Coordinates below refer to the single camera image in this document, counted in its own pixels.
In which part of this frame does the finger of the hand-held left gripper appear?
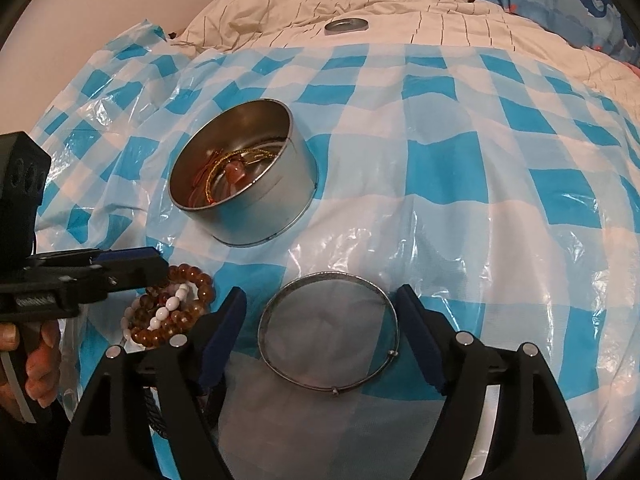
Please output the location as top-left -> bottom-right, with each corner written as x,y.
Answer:
97,248 -> 169,293

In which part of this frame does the person's left hand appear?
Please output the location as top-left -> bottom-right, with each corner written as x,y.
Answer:
0,321 -> 63,423

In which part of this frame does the red gold cord bracelet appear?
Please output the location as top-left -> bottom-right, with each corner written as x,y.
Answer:
187,146 -> 287,207

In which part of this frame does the blue checkered plastic sheet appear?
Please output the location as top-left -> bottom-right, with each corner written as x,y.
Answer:
30,20 -> 640,480

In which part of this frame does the silver bangle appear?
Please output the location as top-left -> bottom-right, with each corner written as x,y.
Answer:
257,271 -> 402,397

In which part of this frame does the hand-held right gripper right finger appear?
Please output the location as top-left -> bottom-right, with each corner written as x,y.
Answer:
395,284 -> 587,480

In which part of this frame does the black braided bracelet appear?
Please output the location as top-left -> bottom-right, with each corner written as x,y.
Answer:
142,385 -> 173,436

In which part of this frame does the white striped blanket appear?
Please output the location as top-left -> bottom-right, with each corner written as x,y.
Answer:
170,0 -> 640,92

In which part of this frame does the brown bead bracelet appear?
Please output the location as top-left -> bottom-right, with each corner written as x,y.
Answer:
122,262 -> 215,347

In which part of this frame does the round metal tin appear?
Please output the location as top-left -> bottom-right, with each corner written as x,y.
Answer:
167,100 -> 319,247

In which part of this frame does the round metal tin lid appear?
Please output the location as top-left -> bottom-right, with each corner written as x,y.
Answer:
324,17 -> 370,36

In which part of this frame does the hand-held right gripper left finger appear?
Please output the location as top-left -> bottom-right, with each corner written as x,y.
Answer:
56,287 -> 248,480

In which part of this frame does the white bead bracelet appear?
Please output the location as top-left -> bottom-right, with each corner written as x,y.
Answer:
122,282 -> 192,343

